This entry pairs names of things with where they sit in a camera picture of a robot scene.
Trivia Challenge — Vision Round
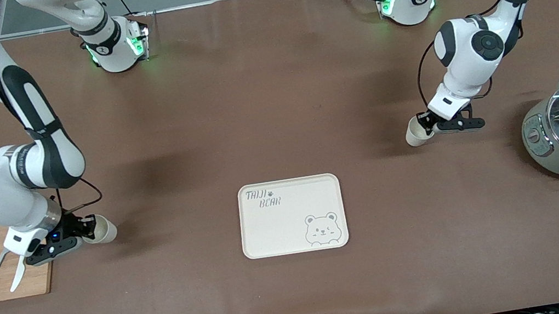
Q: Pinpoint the cream bear print tray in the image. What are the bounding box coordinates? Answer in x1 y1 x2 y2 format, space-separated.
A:
233 172 351 262

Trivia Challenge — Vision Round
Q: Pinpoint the brown table cover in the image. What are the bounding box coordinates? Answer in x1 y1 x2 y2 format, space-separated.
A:
0 0 559 314

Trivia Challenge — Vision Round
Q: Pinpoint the white plastic knife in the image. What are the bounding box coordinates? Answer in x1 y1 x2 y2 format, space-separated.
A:
5 255 32 293

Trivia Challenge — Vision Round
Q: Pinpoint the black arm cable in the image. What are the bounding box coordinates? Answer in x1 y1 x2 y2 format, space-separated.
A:
0 0 106 225
404 0 559 115

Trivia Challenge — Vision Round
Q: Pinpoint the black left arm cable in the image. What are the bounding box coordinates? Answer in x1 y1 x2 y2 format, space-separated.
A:
404 0 559 115

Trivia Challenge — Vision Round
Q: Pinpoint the white IKEA cup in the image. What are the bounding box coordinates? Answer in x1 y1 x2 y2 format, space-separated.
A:
79 212 120 247
402 113 438 149

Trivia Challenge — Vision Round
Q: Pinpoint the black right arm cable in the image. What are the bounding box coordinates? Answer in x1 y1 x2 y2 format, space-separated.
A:
0 0 106 225

